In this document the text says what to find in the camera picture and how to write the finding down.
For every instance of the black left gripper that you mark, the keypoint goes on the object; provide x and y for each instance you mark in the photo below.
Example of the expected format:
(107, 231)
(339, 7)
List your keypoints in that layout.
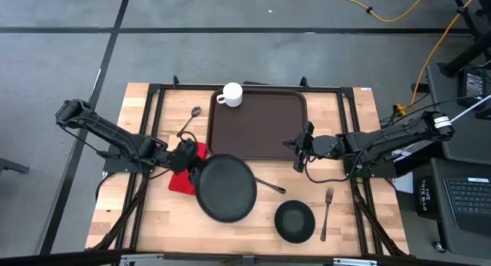
(184, 156)

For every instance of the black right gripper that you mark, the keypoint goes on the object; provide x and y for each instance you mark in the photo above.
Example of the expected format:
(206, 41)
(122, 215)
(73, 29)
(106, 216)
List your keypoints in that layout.
(307, 147)

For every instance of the red cloth napkin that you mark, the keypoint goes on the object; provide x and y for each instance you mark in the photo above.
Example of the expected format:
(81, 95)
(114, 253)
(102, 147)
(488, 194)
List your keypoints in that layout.
(182, 183)

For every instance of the black plate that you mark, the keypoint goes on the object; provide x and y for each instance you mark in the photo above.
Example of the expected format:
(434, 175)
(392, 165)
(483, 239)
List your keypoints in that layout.
(226, 189)

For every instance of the dark metal knife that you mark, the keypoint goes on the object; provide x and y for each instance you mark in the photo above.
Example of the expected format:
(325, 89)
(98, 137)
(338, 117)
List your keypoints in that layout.
(272, 186)

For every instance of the dark metal fork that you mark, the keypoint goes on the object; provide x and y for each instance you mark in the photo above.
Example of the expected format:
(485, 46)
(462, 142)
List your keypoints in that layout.
(327, 212)

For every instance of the black bowl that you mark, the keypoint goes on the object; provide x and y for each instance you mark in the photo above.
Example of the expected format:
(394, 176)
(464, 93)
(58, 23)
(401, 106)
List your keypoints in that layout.
(294, 222)

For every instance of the white mug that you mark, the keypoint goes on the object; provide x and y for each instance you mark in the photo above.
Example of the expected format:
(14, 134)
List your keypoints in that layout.
(233, 94)

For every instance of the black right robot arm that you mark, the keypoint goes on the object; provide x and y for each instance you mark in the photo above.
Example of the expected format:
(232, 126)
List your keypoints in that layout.
(395, 137)

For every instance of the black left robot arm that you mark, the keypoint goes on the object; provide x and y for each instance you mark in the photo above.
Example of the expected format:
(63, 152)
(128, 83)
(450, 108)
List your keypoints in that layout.
(111, 132)

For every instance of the brown plastic tray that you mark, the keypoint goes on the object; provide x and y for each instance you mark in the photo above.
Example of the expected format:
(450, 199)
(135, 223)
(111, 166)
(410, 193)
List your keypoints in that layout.
(264, 128)

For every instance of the metal spoon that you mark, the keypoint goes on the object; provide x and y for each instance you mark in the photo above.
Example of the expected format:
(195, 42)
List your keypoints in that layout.
(196, 111)

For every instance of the yellow plug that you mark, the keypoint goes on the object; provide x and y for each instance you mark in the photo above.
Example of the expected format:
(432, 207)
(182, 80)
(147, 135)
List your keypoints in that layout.
(401, 109)

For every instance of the dark grey side desk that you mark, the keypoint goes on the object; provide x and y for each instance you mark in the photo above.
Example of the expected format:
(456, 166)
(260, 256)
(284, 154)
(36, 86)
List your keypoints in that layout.
(472, 143)

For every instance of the black keyboard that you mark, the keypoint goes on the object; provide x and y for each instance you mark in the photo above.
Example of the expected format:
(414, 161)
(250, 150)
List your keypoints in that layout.
(468, 199)

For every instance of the grey metal foot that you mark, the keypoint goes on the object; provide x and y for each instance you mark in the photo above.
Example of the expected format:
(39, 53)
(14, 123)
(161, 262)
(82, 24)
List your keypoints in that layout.
(11, 165)

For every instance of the black stand legs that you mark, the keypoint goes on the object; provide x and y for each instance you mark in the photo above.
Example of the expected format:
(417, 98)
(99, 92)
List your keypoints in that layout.
(468, 53)

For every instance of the black aluminium table frame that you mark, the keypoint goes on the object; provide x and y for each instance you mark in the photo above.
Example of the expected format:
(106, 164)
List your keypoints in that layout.
(184, 86)

